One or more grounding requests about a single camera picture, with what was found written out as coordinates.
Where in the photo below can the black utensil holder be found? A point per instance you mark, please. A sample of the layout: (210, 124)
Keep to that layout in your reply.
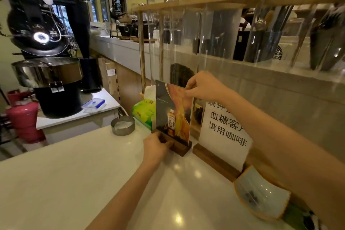
(258, 46)

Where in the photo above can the person's right forearm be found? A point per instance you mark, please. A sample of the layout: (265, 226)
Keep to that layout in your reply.
(283, 151)

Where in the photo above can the round metal ashtray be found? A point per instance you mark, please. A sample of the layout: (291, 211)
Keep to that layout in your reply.
(122, 127)

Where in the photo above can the black tabletop stove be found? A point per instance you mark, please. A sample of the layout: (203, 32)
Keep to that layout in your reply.
(126, 29)

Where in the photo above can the person's right hand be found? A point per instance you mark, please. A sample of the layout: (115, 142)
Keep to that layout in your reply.
(206, 85)

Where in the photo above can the wooden sign base block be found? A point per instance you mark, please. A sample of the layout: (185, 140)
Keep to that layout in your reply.
(213, 161)

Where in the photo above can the whisky advert sign wooden base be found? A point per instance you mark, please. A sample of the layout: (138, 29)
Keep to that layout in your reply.
(182, 149)

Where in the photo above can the low white platform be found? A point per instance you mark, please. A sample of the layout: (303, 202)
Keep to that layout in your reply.
(81, 124)

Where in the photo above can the black chaff collector cyclone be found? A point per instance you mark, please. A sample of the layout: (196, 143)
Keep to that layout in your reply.
(79, 35)

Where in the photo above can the pink gas cylinder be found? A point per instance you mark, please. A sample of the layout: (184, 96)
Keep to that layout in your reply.
(24, 122)

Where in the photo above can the blue lid plastic container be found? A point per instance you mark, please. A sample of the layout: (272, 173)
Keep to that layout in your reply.
(93, 104)

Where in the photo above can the black coffee roaster machine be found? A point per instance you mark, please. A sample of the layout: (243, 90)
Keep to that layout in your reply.
(40, 70)

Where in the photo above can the person's left hand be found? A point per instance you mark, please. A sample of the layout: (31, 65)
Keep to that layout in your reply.
(155, 150)

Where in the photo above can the white printed sign sheet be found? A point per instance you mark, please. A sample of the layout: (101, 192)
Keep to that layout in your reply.
(223, 141)

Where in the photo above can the rear window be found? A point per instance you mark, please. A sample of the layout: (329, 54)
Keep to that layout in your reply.
(103, 6)

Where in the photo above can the green tissue box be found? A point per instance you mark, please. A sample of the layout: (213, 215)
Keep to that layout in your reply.
(142, 111)

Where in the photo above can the panda toy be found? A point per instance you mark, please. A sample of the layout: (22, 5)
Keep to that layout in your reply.
(311, 221)

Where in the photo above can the green leaf mat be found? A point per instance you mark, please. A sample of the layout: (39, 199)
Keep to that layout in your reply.
(292, 217)

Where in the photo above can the white ceramic dish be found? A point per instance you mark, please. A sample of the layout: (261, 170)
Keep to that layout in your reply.
(261, 194)

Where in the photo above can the black kettle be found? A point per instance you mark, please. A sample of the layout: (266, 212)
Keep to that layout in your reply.
(116, 12)

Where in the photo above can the person's left forearm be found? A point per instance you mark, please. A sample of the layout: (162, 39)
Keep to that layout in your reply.
(126, 200)

